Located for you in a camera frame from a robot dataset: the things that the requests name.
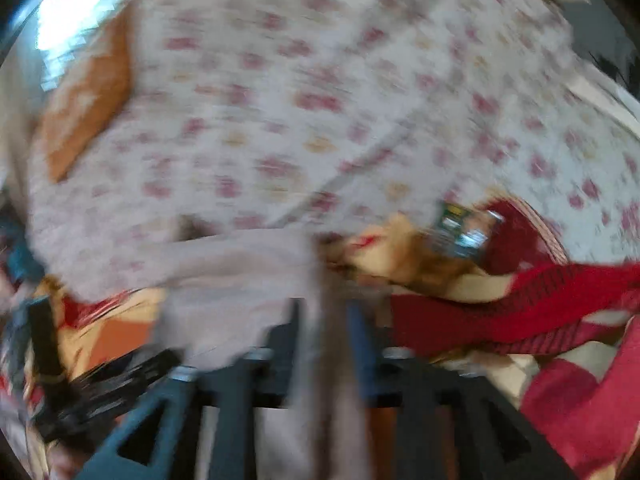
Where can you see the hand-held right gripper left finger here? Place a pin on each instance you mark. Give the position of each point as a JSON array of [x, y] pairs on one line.
[[280, 360]]

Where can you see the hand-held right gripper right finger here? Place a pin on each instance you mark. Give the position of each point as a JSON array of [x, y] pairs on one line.
[[361, 355]]

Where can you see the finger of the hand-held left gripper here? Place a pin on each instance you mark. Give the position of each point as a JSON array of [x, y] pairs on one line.
[[115, 385], [45, 340]]

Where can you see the beige garment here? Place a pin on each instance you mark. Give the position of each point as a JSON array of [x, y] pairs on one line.
[[240, 270]]

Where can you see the small green packet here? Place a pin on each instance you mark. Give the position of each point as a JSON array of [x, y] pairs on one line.
[[462, 232]]

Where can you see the red and yellow patterned blanket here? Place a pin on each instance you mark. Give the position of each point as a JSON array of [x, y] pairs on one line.
[[550, 285]]

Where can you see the orange checkered cushion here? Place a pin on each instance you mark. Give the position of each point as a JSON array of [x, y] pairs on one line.
[[90, 110]]

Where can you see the floral bed sheet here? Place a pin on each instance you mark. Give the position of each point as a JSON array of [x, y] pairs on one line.
[[325, 85]]

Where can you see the bright window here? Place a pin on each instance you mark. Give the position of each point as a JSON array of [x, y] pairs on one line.
[[85, 15]]

